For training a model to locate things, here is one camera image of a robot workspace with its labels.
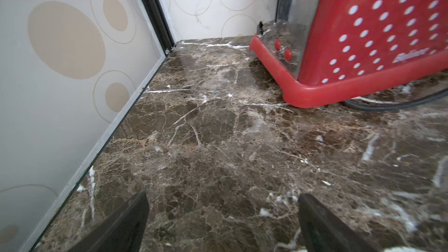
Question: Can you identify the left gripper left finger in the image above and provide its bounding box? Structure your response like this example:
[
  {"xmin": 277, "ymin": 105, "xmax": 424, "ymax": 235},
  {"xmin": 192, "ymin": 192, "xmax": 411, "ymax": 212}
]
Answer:
[{"xmin": 69, "ymin": 191, "xmax": 150, "ymax": 252}]

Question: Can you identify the red polka dot toaster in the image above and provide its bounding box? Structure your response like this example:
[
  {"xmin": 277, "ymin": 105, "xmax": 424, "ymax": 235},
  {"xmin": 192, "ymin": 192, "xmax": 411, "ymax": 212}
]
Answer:
[{"xmin": 249, "ymin": 0, "xmax": 448, "ymax": 108}]

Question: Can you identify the black toaster power cord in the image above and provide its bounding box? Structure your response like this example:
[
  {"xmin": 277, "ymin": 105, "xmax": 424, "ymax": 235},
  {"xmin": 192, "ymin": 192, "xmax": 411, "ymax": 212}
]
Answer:
[{"xmin": 341, "ymin": 89, "xmax": 448, "ymax": 113}]

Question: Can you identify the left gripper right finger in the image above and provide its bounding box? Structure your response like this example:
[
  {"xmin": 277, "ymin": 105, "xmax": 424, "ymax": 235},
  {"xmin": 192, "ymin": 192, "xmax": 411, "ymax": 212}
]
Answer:
[{"xmin": 298, "ymin": 193, "xmax": 377, "ymax": 252}]

